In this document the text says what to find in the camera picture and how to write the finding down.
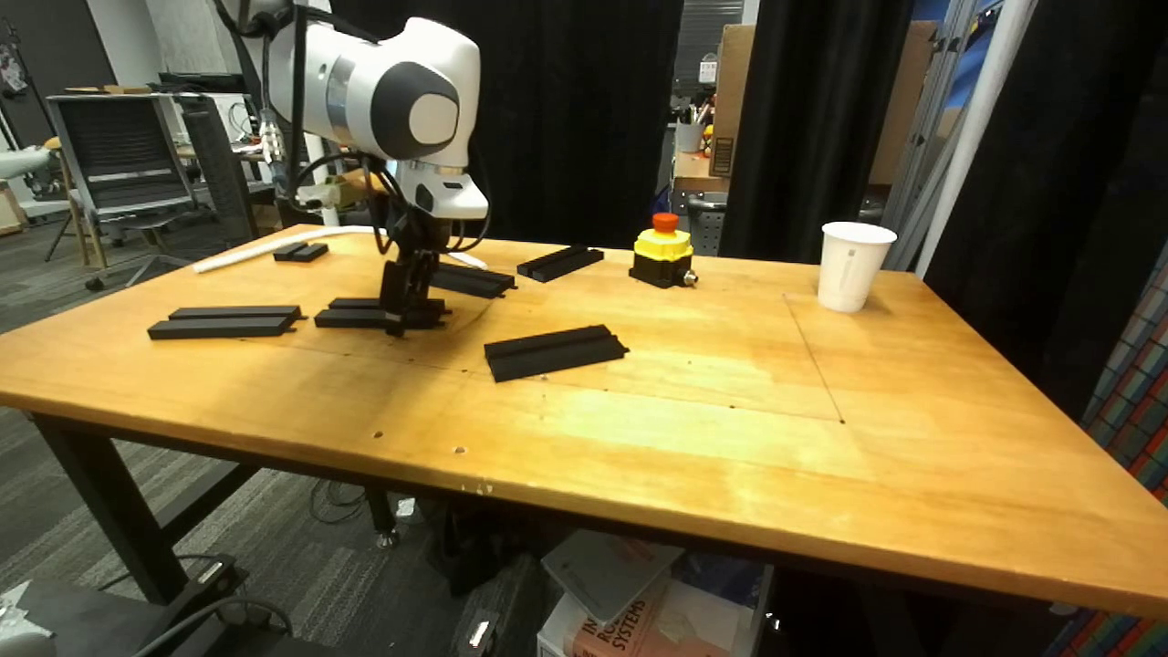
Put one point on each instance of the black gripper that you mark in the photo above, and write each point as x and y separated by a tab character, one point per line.
416	243

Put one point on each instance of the black track piece with pegs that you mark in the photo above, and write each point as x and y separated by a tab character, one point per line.
376	315

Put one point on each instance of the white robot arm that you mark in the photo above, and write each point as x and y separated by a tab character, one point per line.
410	100

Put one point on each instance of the small black block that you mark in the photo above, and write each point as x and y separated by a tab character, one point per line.
300	255

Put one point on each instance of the black track piece angled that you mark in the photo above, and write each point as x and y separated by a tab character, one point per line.
547	352

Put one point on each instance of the yellow emergency stop button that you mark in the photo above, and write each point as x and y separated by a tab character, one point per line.
663	255

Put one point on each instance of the black curtain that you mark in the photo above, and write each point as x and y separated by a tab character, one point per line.
575	107

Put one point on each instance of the black office chair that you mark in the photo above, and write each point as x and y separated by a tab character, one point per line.
126	171

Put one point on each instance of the boxes under table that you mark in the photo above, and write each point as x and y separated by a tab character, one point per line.
650	602

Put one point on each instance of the black table leg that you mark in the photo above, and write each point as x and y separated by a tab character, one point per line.
117	504

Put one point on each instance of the white paper cup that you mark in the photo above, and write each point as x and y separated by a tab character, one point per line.
853	256

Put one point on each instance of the white pole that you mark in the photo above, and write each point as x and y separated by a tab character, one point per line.
973	130

